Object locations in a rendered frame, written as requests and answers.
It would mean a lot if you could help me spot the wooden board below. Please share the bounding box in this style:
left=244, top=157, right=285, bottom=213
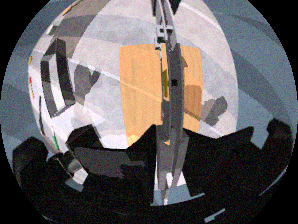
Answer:
left=118, top=44, right=204, bottom=147

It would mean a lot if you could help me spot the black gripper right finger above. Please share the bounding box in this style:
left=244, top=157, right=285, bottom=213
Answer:
left=181, top=125, right=254, bottom=197

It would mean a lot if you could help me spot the white cylinder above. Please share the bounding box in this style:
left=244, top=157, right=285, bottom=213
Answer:
left=47, top=24, right=57, bottom=36

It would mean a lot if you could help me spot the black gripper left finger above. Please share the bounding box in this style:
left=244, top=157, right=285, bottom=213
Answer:
left=74, top=124, right=157, bottom=204

